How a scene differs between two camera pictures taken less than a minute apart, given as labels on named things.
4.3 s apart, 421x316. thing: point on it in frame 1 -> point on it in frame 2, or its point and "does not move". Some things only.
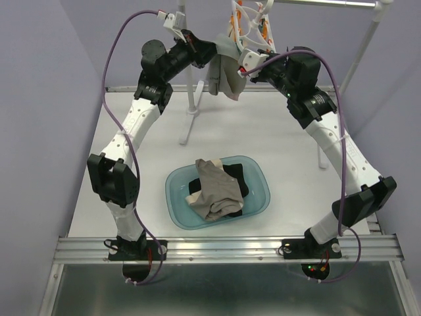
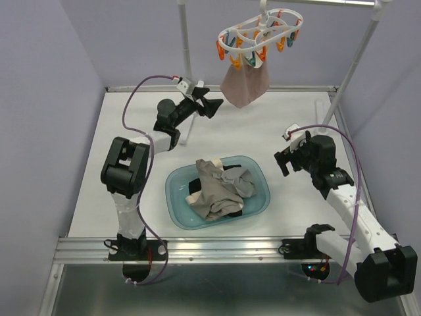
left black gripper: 202,50 -> 200,101
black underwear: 236,172 does not move
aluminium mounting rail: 229,249 does not move
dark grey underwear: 225,46 -> 241,180
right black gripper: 263,66 -> 294,157
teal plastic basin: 185,215 does not move
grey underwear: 220,194 does not move
